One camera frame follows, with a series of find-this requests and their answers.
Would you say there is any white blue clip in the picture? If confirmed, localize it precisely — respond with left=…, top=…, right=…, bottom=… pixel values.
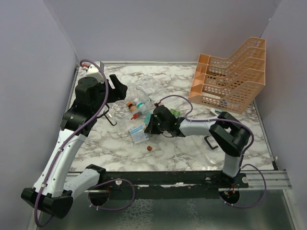
left=210, top=108, right=222, bottom=116

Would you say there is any black lid handle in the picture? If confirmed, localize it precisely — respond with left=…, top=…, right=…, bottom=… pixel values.
left=204, top=136, right=219, bottom=150

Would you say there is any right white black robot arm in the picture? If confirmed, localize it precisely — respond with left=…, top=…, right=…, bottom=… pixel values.
left=144, top=105, right=253, bottom=187

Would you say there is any clear plastic medicine box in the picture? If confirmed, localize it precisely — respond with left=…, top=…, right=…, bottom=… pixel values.
left=107, top=95, right=154, bottom=129

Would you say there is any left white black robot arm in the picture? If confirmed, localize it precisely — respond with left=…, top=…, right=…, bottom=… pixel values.
left=21, top=74, right=128, bottom=219

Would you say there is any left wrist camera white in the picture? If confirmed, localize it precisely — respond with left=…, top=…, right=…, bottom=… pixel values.
left=85, top=61, right=104, bottom=81

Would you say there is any orange plastic file organizer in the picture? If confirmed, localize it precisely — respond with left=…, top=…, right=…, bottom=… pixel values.
left=189, top=37, right=266, bottom=114

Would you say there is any clear plastic box lid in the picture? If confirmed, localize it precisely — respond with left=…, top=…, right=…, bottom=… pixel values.
left=190, top=136, right=225, bottom=166

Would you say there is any green small packet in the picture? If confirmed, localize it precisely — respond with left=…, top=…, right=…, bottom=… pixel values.
left=170, top=109, right=181, bottom=117

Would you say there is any brown orange-cap medicine bottle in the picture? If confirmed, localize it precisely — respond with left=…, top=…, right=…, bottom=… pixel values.
left=127, top=102, right=137, bottom=112

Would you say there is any white green-label medicine bottle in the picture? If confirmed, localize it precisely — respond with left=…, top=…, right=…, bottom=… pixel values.
left=134, top=98, right=147, bottom=115

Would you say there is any white blue gauze packet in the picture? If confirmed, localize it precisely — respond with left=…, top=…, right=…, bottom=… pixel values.
left=129, top=125, right=149, bottom=144

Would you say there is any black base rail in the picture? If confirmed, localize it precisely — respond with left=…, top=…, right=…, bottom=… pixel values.
left=89, top=171, right=248, bottom=200

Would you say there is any black box handle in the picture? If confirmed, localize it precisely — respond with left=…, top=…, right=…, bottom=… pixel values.
left=102, top=112, right=117, bottom=127

